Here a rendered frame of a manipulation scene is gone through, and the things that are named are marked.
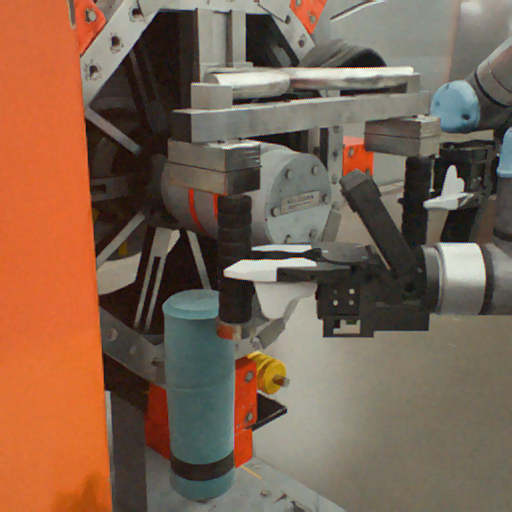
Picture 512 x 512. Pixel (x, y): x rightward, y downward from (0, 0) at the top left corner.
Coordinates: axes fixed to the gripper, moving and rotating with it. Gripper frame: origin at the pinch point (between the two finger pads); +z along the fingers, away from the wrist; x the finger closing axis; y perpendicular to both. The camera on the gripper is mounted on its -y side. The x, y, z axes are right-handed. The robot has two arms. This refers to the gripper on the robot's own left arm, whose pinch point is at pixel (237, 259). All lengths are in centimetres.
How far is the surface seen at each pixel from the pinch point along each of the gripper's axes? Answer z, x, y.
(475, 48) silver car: -98, 251, -19
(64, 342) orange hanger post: 8.7, -31.8, -5.2
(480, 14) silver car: -99, 252, -33
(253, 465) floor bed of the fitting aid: -1, 75, 75
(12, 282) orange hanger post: 10.5, -33.6, -9.4
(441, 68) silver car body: -44, 96, -16
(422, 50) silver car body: -38, 89, -20
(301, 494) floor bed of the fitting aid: -12, 64, 75
